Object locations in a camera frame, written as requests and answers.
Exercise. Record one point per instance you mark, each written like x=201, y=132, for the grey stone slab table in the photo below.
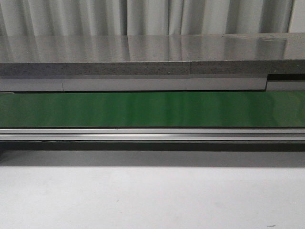
x=262, y=53

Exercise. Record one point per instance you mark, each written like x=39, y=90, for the green conveyor belt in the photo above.
x=149, y=109

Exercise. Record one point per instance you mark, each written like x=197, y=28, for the white pleated curtain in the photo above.
x=149, y=17

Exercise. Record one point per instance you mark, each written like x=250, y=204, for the grey rear conveyor rail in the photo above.
x=192, y=82

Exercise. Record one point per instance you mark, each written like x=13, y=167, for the aluminium front conveyor rail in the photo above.
x=153, y=134

